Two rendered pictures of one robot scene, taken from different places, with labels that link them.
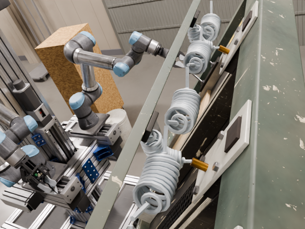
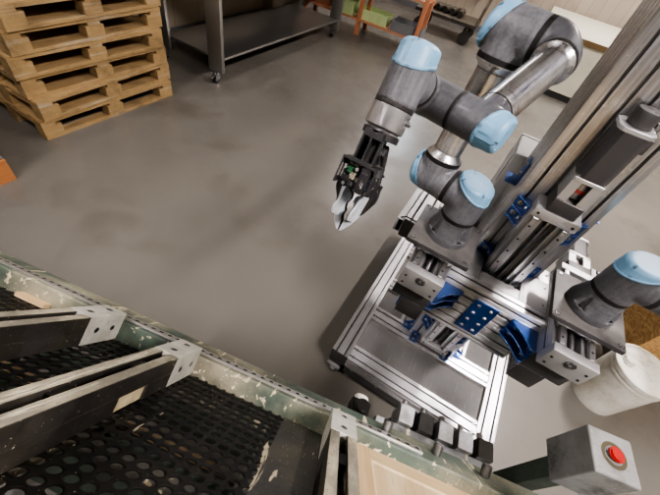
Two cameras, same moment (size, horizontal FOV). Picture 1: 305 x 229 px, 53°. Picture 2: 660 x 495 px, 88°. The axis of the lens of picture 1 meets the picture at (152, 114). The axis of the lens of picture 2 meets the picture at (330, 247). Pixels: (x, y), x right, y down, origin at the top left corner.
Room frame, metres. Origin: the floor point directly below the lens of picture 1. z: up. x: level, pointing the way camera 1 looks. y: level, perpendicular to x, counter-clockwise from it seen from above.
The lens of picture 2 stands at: (0.81, 0.04, 1.81)
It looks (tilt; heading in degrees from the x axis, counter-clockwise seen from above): 48 degrees down; 69
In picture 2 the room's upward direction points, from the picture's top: 16 degrees clockwise
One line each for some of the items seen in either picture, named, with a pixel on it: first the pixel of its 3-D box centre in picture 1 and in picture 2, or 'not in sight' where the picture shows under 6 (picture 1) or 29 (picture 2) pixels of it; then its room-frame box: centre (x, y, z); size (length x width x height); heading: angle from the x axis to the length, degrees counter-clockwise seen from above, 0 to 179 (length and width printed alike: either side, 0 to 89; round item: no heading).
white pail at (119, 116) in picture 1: (118, 125); (626, 379); (2.89, 0.41, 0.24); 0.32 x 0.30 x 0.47; 141
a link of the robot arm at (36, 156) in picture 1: (29, 157); (467, 195); (1.49, 0.77, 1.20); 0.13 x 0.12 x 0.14; 127
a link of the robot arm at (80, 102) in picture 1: (80, 104); (634, 277); (1.88, 0.44, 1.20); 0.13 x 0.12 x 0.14; 137
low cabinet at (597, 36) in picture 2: not in sight; (584, 60); (6.46, 5.46, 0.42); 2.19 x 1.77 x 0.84; 51
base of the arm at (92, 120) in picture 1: (86, 117); (600, 299); (1.88, 0.45, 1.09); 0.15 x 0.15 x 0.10
